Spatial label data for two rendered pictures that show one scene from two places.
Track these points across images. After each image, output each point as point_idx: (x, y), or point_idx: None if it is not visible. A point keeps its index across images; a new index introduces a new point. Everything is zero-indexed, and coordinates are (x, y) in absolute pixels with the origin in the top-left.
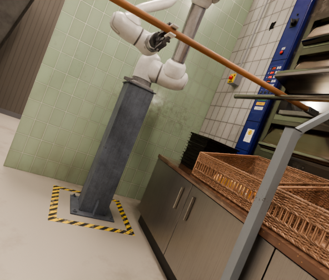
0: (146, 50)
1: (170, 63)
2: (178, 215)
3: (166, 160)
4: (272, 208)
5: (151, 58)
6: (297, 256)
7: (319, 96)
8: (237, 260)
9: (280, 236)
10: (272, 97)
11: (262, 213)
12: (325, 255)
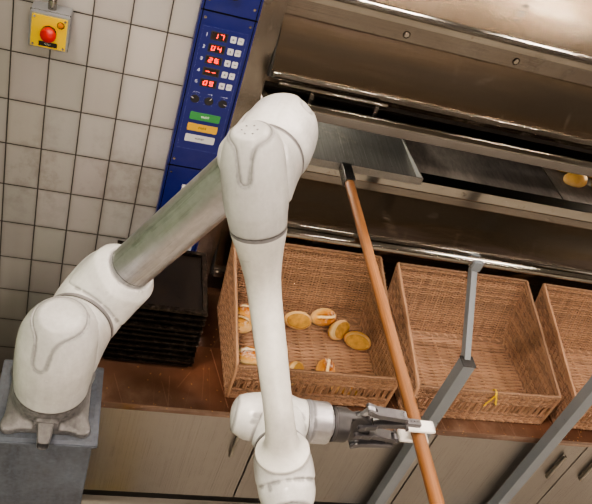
0: None
1: (139, 302)
2: (246, 456)
3: (128, 405)
4: (417, 401)
5: (97, 341)
6: (462, 433)
7: (441, 258)
8: (410, 465)
9: None
10: (359, 247)
11: None
12: (472, 414)
